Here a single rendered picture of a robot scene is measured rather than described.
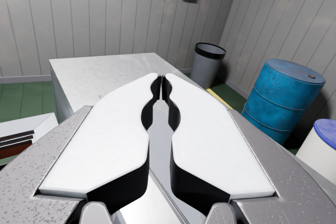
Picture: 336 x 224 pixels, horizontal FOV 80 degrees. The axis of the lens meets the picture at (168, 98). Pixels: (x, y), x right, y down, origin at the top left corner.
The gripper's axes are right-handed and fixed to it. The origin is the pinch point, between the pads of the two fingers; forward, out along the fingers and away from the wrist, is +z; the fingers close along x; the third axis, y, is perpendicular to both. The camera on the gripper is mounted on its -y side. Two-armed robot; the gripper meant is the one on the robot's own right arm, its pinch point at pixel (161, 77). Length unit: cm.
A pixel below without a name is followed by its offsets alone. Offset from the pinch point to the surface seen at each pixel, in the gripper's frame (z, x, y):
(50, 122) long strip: 58, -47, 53
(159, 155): 28.5, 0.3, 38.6
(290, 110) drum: 151, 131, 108
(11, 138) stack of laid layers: 49, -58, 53
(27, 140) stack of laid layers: 50, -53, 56
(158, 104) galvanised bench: 57, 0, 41
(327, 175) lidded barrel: 93, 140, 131
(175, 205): 14.9, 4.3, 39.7
